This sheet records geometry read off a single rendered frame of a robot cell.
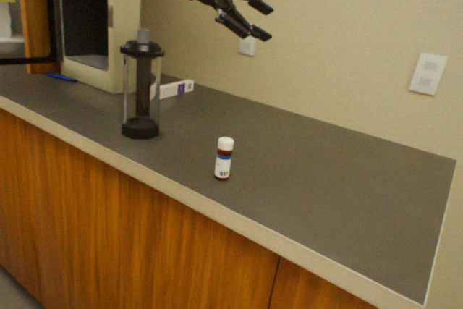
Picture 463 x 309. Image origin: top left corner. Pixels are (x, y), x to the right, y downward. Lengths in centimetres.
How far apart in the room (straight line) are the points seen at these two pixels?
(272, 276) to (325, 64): 80
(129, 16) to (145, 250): 77
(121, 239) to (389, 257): 67
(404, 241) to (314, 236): 17
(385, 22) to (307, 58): 27
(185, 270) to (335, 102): 77
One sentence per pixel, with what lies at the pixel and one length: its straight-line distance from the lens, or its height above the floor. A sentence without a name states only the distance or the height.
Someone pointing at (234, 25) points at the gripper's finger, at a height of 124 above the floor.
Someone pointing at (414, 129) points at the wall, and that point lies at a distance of 127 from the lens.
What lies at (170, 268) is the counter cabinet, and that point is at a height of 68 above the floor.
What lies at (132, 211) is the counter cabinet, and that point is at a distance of 95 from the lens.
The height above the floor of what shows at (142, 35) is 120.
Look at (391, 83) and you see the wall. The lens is 126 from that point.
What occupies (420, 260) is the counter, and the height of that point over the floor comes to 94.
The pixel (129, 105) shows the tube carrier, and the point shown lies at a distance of 93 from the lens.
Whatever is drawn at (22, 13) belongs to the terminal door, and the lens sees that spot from 148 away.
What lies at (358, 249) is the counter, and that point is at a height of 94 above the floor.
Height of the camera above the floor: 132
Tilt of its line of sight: 22 degrees down
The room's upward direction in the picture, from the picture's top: 7 degrees clockwise
